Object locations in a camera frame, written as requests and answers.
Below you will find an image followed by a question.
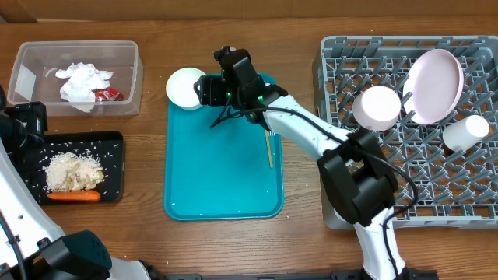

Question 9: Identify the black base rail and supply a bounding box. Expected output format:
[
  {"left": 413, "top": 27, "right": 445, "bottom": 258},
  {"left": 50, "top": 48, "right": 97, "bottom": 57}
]
[{"left": 147, "top": 269, "right": 440, "bottom": 280}]

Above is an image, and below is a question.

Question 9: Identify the red snack wrapper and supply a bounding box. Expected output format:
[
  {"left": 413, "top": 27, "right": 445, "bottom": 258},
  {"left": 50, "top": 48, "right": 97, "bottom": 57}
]
[{"left": 93, "top": 87, "right": 125, "bottom": 102}]

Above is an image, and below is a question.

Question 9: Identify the white bowl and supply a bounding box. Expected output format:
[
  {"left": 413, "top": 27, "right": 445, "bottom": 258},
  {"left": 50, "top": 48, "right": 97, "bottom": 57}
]
[{"left": 166, "top": 68, "right": 205, "bottom": 110}]

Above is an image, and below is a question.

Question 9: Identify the grey dishwasher rack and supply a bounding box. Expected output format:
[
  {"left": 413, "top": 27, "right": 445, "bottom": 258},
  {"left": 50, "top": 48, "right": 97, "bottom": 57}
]
[{"left": 313, "top": 36, "right": 497, "bottom": 229}]

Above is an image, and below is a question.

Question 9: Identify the wooden chopstick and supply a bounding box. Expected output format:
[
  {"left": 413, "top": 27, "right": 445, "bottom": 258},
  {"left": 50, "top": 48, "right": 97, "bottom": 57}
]
[{"left": 265, "top": 130, "right": 273, "bottom": 169}]

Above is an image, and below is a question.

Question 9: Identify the pink small bowl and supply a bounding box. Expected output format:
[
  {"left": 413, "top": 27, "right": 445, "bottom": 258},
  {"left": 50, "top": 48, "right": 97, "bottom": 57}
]
[{"left": 352, "top": 86, "right": 401, "bottom": 131}]

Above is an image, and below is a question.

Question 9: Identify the orange carrot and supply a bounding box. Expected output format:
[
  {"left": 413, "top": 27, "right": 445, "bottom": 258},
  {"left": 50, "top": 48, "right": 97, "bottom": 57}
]
[{"left": 47, "top": 190, "right": 100, "bottom": 202}]

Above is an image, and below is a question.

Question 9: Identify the white napkin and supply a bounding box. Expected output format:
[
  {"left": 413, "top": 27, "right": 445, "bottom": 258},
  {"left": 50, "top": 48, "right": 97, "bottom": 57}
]
[{"left": 55, "top": 62, "right": 114, "bottom": 113}]

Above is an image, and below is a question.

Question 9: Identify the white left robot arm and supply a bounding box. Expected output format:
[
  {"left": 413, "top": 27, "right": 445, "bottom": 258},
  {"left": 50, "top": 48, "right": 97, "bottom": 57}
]
[{"left": 1, "top": 101, "right": 158, "bottom": 280}]

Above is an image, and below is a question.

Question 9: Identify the clear plastic bin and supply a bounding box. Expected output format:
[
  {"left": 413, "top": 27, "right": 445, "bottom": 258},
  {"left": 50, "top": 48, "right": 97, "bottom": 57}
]
[{"left": 7, "top": 40, "right": 143, "bottom": 117}]

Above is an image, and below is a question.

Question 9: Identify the white paper cup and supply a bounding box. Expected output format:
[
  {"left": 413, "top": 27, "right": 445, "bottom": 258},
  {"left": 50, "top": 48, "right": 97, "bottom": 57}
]
[{"left": 443, "top": 115, "right": 489, "bottom": 152}]

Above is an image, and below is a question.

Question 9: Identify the rice and peanut pile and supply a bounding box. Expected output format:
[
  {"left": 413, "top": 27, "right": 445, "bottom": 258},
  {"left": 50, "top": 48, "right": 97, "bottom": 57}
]
[{"left": 43, "top": 152, "right": 105, "bottom": 193}]

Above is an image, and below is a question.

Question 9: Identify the teal serving tray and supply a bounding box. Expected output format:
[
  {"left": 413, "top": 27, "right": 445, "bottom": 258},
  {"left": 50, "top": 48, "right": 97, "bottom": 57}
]
[{"left": 163, "top": 100, "right": 284, "bottom": 221}]

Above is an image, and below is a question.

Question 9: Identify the black waste tray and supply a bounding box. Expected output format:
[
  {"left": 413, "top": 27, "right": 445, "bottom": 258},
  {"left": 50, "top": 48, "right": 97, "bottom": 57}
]
[{"left": 16, "top": 131, "right": 125, "bottom": 205}]

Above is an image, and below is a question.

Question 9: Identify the pink round plate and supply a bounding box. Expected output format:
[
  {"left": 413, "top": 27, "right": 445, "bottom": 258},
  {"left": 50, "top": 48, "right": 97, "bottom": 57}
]
[{"left": 402, "top": 49, "right": 464, "bottom": 125}]

